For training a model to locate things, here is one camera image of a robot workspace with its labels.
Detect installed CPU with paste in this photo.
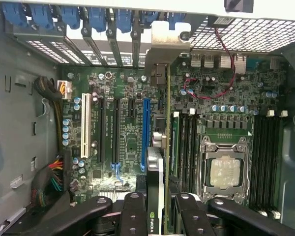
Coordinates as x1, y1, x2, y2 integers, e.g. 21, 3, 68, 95
209, 158, 242, 190

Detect black RAM slot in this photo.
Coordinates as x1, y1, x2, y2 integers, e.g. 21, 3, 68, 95
179, 109, 187, 195
186, 109, 193, 195
251, 112, 261, 214
265, 111, 274, 218
272, 111, 282, 219
259, 112, 267, 217
192, 109, 200, 195

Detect installed green RAM stick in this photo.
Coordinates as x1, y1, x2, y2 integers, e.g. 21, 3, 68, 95
171, 111, 180, 174

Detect green motherboard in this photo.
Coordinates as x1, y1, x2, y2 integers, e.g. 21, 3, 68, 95
56, 53, 290, 222

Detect blue expansion slot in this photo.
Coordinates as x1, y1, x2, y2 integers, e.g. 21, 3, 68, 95
140, 98, 152, 173

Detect long black expansion slot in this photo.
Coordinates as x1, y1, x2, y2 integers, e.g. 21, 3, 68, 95
112, 97, 121, 165
97, 96, 106, 165

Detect white expansion slot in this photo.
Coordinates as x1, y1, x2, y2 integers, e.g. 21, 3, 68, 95
80, 92, 92, 159

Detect short black expansion slot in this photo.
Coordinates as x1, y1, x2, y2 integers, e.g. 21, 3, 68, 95
128, 98, 136, 118

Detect white power connector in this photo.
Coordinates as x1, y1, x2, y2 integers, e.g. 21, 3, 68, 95
56, 79, 72, 101

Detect blue card retention clip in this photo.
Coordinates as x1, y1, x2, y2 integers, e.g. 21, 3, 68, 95
139, 11, 163, 28
29, 4, 54, 30
86, 6, 107, 32
60, 6, 81, 30
116, 9, 133, 34
1, 3, 28, 27
166, 12, 186, 30

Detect metal CPU socket frame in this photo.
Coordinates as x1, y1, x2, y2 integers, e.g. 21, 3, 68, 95
198, 134, 252, 205

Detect multicolour power wire bundle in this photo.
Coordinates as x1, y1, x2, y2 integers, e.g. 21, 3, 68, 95
30, 154, 73, 212

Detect red and black twisted wire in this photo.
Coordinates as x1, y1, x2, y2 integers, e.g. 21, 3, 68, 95
182, 26, 237, 100

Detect black sleeved power wires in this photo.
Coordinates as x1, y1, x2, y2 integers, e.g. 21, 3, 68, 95
33, 76, 64, 154

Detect black intrusion switch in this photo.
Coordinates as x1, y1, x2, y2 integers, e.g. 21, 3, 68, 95
207, 15, 234, 28

